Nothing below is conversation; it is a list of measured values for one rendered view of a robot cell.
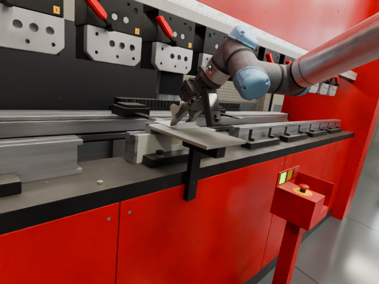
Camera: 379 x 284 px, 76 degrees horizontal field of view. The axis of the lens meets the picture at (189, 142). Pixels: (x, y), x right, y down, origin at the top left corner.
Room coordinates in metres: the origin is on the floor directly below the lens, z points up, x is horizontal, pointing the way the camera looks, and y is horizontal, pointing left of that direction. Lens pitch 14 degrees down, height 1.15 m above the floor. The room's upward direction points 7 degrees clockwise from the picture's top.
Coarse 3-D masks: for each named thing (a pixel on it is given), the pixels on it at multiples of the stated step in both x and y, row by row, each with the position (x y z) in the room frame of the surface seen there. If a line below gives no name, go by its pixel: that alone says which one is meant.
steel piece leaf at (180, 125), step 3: (162, 123) 0.83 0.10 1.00; (165, 123) 0.83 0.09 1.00; (168, 123) 0.84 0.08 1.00; (177, 123) 0.77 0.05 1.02; (180, 123) 0.78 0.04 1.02; (183, 123) 0.79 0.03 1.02; (186, 123) 0.79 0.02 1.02; (189, 123) 0.81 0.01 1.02; (192, 123) 0.81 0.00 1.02; (195, 123) 0.82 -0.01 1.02; (171, 126) 0.79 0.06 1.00; (174, 126) 0.80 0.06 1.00; (177, 126) 0.77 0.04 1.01; (180, 126) 0.78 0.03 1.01; (183, 126) 0.79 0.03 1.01; (186, 126) 0.80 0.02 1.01; (189, 126) 0.81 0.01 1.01; (192, 126) 0.82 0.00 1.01; (195, 126) 0.83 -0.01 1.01
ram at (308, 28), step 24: (144, 0) 0.73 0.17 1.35; (216, 0) 0.93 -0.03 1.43; (240, 0) 1.02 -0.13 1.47; (264, 0) 1.13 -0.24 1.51; (288, 0) 1.28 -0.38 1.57; (312, 0) 1.46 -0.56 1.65; (336, 0) 1.70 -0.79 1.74; (360, 0) 2.04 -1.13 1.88; (216, 24) 0.94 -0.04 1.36; (264, 24) 1.16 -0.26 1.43; (288, 24) 1.31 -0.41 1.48; (312, 24) 1.51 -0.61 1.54; (336, 24) 1.77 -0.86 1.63; (312, 48) 1.56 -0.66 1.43
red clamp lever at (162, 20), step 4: (160, 16) 0.72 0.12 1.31; (156, 20) 0.73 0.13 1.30; (160, 20) 0.72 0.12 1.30; (164, 20) 0.73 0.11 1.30; (160, 24) 0.73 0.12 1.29; (164, 24) 0.73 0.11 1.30; (164, 28) 0.73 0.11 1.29; (168, 28) 0.74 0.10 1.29; (164, 32) 0.75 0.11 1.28; (168, 32) 0.74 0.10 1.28; (172, 32) 0.75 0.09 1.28; (168, 36) 0.75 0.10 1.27; (172, 36) 0.75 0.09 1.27; (172, 40) 0.76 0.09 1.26; (176, 40) 0.76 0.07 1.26; (168, 44) 0.79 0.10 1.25; (172, 44) 0.77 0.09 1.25; (176, 44) 0.76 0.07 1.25
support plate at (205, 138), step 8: (152, 128) 0.76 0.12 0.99; (160, 128) 0.75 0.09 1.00; (168, 128) 0.76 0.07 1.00; (192, 128) 0.81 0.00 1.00; (200, 128) 0.83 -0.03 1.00; (176, 136) 0.68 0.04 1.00; (184, 136) 0.68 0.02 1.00; (192, 136) 0.69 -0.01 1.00; (200, 136) 0.70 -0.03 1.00; (208, 136) 0.71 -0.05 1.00; (216, 136) 0.73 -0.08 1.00; (224, 136) 0.74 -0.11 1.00; (232, 136) 0.76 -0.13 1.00; (192, 144) 0.63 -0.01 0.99; (200, 144) 0.61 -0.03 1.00; (208, 144) 0.62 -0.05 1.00; (216, 144) 0.63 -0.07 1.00; (224, 144) 0.65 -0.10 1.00; (232, 144) 0.68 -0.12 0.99
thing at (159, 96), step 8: (160, 72) 0.82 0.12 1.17; (168, 72) 0.84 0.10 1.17; (160, 80) 0.82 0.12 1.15; (168, 80) 0.84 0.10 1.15; (176, 80) 0.86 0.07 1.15; (160, 88) 0.82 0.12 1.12; (168, 88) 0.84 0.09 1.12; (176, 88) 0.87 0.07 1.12; (160, 96) 0.83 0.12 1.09; (168, 96) 0.86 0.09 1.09; (176, 96) 0.88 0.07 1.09
